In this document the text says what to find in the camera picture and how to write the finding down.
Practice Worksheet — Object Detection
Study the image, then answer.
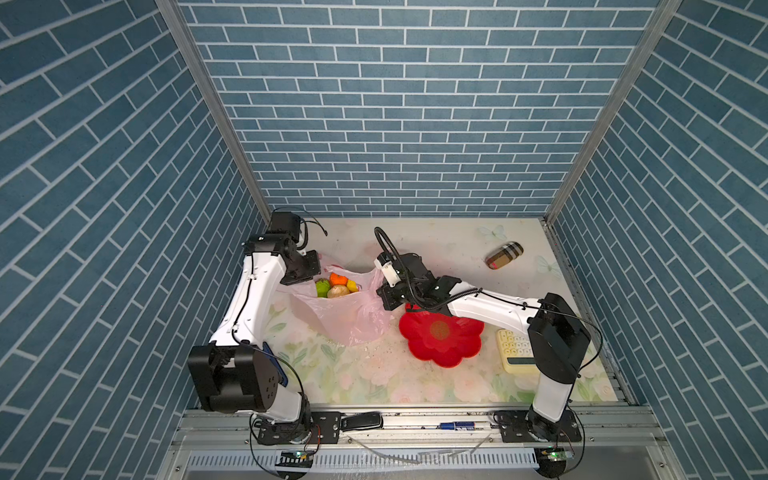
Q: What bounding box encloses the beige fake potato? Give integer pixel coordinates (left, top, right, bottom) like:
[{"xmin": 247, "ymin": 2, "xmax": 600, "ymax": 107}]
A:
[{"xmin": 327, "ymin": 285, "xmax": 351, "ymax": 299}]

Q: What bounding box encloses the pink plastic bag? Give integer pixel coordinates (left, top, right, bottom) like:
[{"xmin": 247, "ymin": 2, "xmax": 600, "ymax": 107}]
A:
[{"xmin": 277, "ymin": 255, "xmax": 391, "ymax": 346}]

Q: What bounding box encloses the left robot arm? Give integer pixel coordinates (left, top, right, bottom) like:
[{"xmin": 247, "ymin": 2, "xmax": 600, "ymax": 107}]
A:
[{"xmin": 187, "ymin": 230, "xmax": 320, "ymax": 445}]

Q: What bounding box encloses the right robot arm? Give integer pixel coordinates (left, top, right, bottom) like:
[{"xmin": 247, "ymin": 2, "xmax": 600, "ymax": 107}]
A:
[{"xmin": 374, "ymin": 253, "xmax": 591, "ymax": 441}]

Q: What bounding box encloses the green fake fruit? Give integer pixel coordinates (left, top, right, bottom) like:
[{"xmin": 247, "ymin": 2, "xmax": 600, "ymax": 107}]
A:
[{"xmin": 315, "ymin": 279, "xmax": 332, "ymax": 298}]

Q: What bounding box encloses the orange fake fruit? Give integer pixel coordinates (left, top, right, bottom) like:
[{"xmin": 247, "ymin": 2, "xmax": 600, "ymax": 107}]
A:
[{"xmin": 329, "ymin": 272, "xmax": 349, "ymax": 286}]

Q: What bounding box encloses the red flower-shaped bowl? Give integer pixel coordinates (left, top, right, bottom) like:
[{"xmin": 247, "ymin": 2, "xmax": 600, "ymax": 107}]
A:
[{"xmin": 398, "ymin": 304, "xmax": 485, "ymax": 369}]

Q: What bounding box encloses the plaid glasses case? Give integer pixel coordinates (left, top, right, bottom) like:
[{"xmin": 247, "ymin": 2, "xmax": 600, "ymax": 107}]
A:
[{"xmin": 484, "ymin": 241, "xmax": 524, "ymax": 270}]

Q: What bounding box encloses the blue stapler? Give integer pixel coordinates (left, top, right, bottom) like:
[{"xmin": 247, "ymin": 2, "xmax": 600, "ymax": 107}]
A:
[{"xmin": 262, "ymin": 341, "xmax": 289, "ymax": 387}]

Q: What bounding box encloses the yellow calculator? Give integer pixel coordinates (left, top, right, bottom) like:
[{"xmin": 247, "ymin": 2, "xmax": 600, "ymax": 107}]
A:
[{"xmin": 496, "ymin": 329, "xmax": 539, "ymax": 375}]

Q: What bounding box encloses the blue pen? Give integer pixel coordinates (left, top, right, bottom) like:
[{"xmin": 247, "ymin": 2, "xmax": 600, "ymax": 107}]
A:
[{"xmin": 438, "ymin": 421, "xmax": 476, "ymax": 431}]

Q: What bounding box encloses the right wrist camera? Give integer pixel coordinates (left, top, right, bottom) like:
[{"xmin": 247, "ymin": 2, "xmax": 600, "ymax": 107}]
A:
[{"xmin": 374, "ymin": 252, "xmax": 401, "ymax": 288}]

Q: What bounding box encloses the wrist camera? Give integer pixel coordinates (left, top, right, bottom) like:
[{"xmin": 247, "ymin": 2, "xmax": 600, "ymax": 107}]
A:
[
  {"xmin": 374, "ymin": 252, "xmax": 401, "ymax": 288},
  {"xmin": 266, "ymin": 210, "xmax": 303, "ymax": 243}
]

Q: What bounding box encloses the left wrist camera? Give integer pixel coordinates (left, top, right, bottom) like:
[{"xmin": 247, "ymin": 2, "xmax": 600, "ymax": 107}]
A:
[{"xmin": 266, "ymin": 210, "xmax": 303, "ymax": 243}]

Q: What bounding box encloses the aluminium front rail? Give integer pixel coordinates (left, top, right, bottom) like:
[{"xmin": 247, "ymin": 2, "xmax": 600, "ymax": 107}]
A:
[{"xmin": 159, "ymin": 403, "xmax": 684, "ymax": 479}]

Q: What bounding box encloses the aluminium left corner post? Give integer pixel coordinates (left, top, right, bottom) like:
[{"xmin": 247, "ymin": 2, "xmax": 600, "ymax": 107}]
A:
[{"xmin": 156, "ymin": 0, "xmax": 271, "ymax": 220}]

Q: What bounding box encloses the aluminium corner post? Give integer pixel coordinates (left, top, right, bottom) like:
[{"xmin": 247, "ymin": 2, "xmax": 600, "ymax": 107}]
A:
[
  {"xmin": 542, "ymin": 0, "xmax": 682, "ymax": 229},
  {"xmin": 156, "ymin": 0, "xmax": 271, "ymax": 220}
]

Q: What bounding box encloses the aluminium right corner post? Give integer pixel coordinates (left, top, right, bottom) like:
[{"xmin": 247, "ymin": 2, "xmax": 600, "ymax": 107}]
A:
[{"xmin": 542, "ymin": 0, "xmax": 682, "ymax": 229}]

